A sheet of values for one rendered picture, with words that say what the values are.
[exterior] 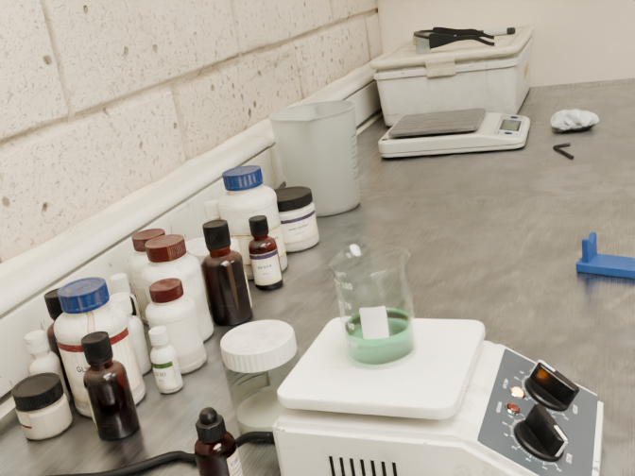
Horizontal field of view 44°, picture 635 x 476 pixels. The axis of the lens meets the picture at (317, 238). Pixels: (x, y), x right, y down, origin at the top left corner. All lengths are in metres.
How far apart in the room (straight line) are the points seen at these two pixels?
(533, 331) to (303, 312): 0.24
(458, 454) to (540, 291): 0.37
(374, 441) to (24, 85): 0.55
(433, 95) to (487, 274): 0.82
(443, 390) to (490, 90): 1.18
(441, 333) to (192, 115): 0.67
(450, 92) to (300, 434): 1.20
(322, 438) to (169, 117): 0.67
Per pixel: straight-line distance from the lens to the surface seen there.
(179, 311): 0.74
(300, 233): 1.02
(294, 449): 0.53
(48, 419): 0.72
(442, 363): 0.53
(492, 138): 1.39
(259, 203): 0.92
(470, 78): 1.63
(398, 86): 1.66
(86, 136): 0.95
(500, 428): 0.51
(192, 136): 1.14
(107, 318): 0.70
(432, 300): 0.83
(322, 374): 0.53
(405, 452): 0.50
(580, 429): 0.56
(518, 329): 0.76
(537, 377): 0.56
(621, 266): 0.86
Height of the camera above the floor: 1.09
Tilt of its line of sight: 19 degrees down
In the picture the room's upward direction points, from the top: 9 degrees counter-clockwise
